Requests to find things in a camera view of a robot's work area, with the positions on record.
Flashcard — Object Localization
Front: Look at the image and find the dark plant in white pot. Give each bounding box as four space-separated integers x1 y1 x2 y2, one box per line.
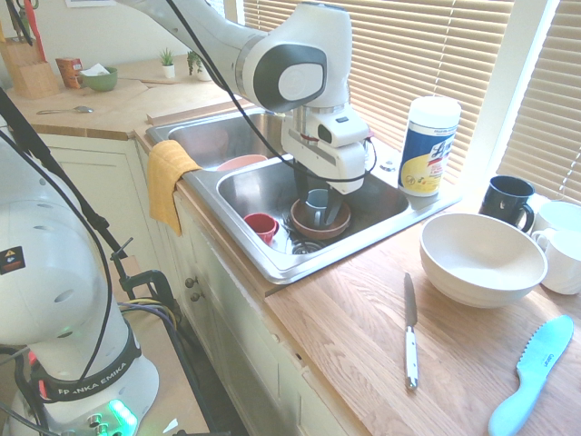
186 50 213 83

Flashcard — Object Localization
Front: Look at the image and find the light blue plastic knife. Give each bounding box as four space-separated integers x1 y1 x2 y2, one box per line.
487 314 576 436

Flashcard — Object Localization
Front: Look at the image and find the cream kitchen cabinet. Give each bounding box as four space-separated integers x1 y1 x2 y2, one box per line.
40 134 364 436

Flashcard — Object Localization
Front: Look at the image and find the small plant in white pot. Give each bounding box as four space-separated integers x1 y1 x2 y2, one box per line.
157 46 177 80

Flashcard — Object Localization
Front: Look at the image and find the metal spoon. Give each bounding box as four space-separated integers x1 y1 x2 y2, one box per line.
35 105 95 116

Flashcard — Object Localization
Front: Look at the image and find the metal sink drain strainer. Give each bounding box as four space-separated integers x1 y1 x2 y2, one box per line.
292 239 324 255

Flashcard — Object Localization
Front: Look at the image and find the yellow dish cloth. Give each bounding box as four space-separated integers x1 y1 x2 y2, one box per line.
146 139 202 237

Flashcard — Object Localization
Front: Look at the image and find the pink bowl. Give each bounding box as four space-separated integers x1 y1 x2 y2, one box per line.
215 154 269 173

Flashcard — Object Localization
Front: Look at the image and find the red cup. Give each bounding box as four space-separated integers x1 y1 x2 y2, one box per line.
243 213 279 247

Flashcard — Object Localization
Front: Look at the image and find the window blind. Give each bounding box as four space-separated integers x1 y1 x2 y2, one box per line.
242 0 517 186
496 0 581 205

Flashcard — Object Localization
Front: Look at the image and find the wooden knife block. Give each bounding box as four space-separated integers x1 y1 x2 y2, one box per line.
0 36 62 100

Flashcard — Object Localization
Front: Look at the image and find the orange cardboard box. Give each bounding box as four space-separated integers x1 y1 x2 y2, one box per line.
54 57 84 90

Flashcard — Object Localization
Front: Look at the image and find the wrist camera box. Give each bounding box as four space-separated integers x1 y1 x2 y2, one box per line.
316 113 371 149

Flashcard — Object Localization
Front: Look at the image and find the brown ceramic bowl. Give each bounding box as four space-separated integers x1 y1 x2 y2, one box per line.
290 195 353 241

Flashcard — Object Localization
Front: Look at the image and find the white mug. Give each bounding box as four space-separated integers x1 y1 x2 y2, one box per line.
531 201 581 237
529 228 581 295

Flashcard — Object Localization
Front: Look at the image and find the grey-blue mug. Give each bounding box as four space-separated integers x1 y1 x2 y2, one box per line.
304 189 330 227

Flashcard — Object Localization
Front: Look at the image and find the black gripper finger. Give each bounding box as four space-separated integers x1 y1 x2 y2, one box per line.
293 163 320 214
323 187 347 227

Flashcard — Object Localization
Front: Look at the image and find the black clamp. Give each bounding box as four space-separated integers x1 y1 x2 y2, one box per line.
115 269 179 328

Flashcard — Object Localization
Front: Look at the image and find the stainless steel double sink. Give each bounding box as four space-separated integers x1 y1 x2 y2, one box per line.
144 106 463 285

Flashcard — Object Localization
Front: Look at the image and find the green bowl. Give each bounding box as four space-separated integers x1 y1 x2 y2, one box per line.
75 66 119 94

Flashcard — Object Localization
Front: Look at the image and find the Lysol wipes canister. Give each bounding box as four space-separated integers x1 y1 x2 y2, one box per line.
398 95 463 198

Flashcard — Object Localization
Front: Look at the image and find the black camera stand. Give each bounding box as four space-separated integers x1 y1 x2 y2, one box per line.
0 85 228 436

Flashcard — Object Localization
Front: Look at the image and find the black mug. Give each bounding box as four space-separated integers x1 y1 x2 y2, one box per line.
478 174 537 234

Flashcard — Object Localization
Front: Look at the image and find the white-handled table knife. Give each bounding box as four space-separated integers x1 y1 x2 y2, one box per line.
402 272 420 391

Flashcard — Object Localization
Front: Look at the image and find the large white bowl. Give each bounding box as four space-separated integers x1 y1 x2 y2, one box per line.
419 212 549 310

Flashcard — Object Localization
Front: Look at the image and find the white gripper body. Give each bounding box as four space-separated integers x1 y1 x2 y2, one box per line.
281 126 369 195

